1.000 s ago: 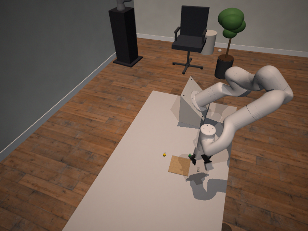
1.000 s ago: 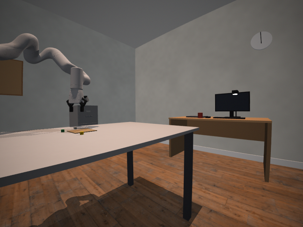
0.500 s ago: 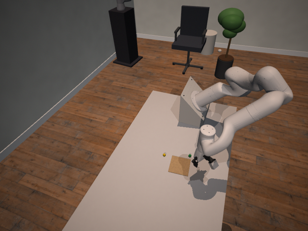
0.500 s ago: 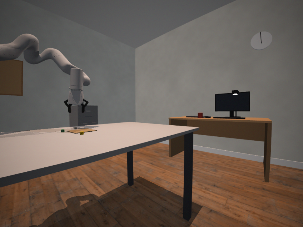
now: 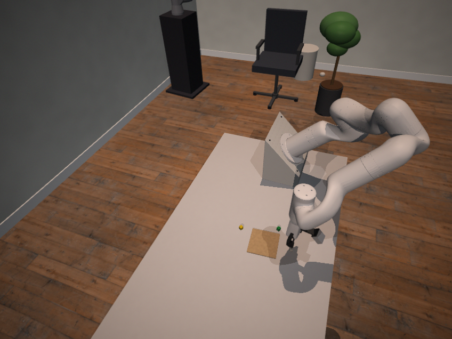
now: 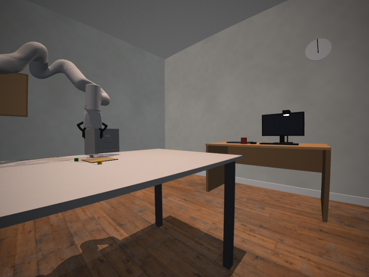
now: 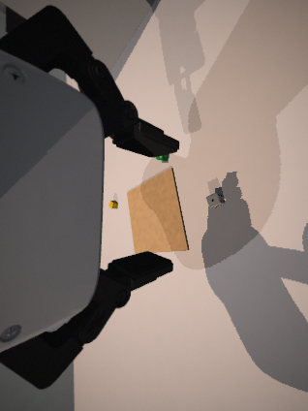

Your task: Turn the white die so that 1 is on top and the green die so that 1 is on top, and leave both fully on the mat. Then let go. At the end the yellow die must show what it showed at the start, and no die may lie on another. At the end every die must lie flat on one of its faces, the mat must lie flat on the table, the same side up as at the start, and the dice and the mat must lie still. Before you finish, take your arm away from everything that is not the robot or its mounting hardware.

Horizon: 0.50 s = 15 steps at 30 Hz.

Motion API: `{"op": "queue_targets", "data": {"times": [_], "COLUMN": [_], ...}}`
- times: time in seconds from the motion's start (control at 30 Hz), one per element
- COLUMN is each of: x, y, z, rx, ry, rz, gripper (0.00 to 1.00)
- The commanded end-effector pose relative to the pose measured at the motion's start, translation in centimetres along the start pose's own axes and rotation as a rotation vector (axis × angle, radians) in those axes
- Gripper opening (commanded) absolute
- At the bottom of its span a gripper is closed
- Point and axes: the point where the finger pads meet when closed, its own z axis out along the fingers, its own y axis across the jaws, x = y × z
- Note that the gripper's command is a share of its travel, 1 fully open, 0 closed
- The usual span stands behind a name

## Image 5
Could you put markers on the tan cork mat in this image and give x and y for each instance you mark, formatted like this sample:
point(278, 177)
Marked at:
point(263, 243)

